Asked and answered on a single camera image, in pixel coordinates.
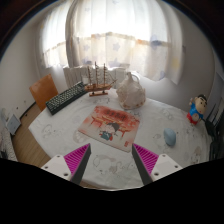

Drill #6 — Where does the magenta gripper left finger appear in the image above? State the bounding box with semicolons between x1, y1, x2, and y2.
42;144;91;185

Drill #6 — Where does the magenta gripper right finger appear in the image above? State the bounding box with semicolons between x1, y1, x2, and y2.
132;144;182;185

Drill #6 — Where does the red cartoon mouse pad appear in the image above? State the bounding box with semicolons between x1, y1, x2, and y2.
78;106;140;152

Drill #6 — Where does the black mechanical keyboard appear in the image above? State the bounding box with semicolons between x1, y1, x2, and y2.
46;81;86;115

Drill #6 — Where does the white box on floor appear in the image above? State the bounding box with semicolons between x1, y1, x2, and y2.
6;115;21;135

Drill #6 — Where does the black chair at right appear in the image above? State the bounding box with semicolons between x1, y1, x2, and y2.
204;109;224;161

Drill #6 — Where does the cartoon boy figurine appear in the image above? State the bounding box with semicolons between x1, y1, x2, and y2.
187;94;207;125

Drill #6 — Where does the wooden model sailing ship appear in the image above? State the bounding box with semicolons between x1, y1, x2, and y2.
84;64;116;96

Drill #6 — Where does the orange wooden chair back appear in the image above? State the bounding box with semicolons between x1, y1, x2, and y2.
29;74;58;111

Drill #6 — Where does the white radiator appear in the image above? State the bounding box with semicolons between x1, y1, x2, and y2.
63;66;126;88

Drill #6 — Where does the sheer white curtain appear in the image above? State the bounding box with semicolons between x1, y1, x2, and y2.
38;0;184;84

